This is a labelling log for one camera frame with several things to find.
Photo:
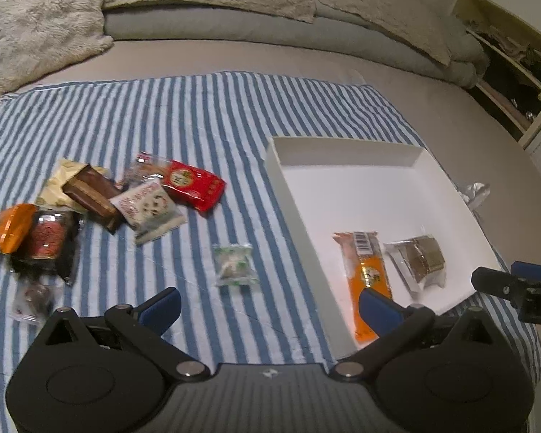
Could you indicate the green white candy packet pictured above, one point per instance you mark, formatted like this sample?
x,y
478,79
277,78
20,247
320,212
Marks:
x,y
235,265

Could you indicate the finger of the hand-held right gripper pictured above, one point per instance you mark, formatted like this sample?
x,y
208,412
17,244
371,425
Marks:
x,y
534,270
496,282

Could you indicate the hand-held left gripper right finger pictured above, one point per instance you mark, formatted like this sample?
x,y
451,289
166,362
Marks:
x,y
376,311

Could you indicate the blue white striped cloth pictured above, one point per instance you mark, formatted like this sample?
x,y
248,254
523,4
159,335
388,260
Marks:
x,y
185,117

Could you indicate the grey folded duvet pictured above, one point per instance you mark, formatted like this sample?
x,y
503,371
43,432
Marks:
x,y
261,27

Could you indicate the small clear packet dark snack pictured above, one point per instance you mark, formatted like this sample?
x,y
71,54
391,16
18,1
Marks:
x,y
31,301

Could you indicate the heap of dark clutter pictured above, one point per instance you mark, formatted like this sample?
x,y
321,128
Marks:
x,y
529,56

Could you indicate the crumpled clear plastic wrapper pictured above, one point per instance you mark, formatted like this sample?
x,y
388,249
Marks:
x,y
474,193

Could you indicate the white cardboard box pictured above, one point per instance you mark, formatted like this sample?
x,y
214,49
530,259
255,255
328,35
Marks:
x,y
365,189

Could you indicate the cream gold snack packet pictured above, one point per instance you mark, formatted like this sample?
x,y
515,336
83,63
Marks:
x,y
54,187

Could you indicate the white fluffy pillow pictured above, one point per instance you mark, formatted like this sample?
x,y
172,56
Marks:
x,y
40,27

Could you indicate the plain orange snack packet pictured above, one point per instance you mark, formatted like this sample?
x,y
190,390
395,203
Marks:
x,y
8,228

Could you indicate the black packet with red disc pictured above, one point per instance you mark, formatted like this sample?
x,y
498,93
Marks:
x,y
45,240

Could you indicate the white packet with panda print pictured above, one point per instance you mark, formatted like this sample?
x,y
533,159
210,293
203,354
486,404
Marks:
x,y
149,209

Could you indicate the wooden shelf unit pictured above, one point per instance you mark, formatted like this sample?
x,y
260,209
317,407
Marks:
x,y
538,117

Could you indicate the clear packet with brown cake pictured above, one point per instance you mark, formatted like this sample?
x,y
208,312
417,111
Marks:
x,y
421,259

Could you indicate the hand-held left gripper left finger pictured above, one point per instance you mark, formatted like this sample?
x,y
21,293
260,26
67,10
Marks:
x,y
162,309

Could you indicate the brown snack packet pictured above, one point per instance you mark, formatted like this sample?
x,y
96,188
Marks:
x,y
88,194

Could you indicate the orange snack packet with barcode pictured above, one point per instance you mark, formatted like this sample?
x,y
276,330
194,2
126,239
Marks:
x,y
365,266

